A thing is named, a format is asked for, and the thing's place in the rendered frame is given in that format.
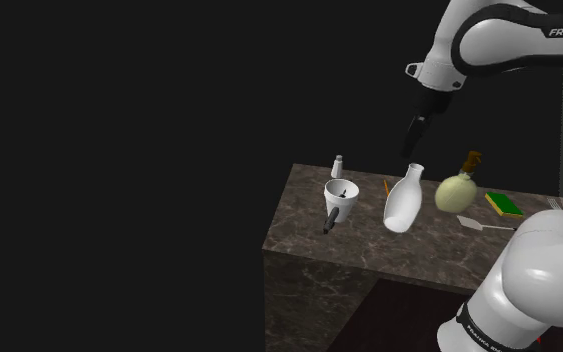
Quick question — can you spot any pale green soap dispenser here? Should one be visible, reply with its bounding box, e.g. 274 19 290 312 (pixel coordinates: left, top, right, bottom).
434 150 483 215

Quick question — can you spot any white saucepan with black handle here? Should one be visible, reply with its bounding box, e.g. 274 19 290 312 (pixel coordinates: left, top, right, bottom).
322 178 361 235

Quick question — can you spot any green and yellow sponge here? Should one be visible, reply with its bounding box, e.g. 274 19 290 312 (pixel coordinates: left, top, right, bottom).
484 191 525 219

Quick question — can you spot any white spatula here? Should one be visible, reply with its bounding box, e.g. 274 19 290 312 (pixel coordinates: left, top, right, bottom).
456 214 519 232

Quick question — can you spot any white vase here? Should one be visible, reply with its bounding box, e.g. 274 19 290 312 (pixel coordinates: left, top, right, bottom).
382 162 426 234

